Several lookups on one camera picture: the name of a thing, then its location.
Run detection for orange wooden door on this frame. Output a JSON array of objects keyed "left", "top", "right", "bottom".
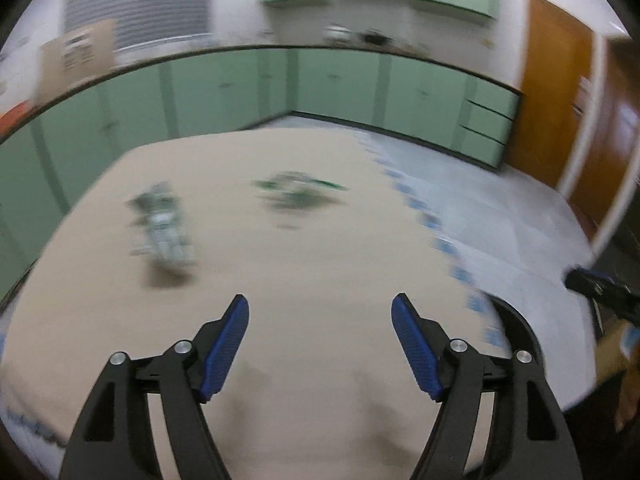
[
  {"left": 507, "top": 0, "right": 598, "bottom": 191},
  {"left": 572, "top": 37, "right": 640, "bottom": 241}
]

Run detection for orange plastic basin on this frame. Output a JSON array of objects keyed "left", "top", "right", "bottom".
[{"left": 0, "top": 102, "right": 33, "bottom": 128}]

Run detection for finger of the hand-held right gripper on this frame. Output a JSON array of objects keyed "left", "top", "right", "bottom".
[{"left": 565, "top": 267, "right": 640, "bottom": 322}]

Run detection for large cardboard box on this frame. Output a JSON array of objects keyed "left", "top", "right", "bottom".
[{"left": 37, "top": 19, "right": 118, "bottom": 103}]

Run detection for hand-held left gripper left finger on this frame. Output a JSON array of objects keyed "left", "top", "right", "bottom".
[{"left": 59, "top": 294, "right": 250, "bottom": 480}]

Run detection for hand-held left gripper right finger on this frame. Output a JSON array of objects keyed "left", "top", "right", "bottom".
[{"left": 391, "top": 292, "right": 583, "bottom": 480}]

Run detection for small brown cardboard box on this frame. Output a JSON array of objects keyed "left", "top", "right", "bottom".
[{"left": 595, "top": 320, "right": 640, "bottom": 431}]

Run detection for green base cabinets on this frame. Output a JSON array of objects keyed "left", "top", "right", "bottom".
[{"left": 0, "top": 45, "right": 523, "bottom": 306}]

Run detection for grey window blind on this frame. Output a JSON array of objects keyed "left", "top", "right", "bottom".
[{"left": 65, "top": 0, "right": 211, "bottom": 53}]

